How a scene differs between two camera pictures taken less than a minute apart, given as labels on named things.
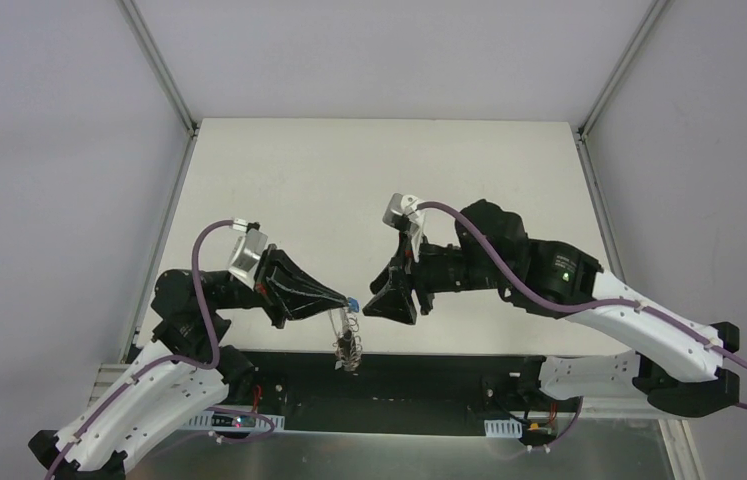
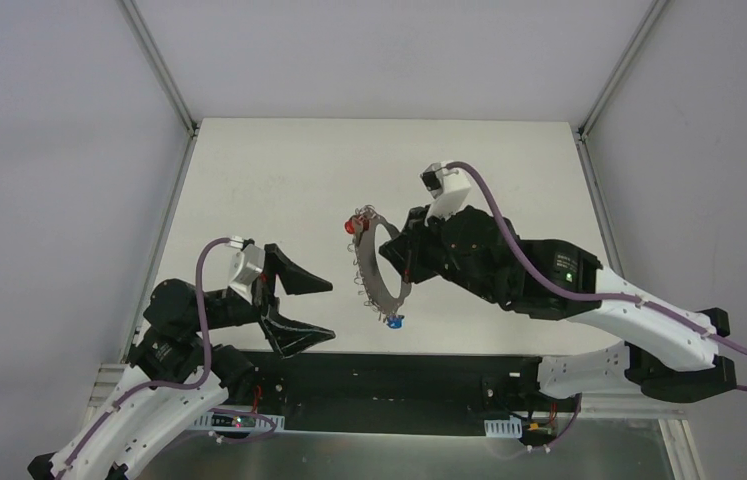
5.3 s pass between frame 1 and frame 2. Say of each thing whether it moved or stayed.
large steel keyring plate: moved
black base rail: stayed
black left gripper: moved
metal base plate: stayed
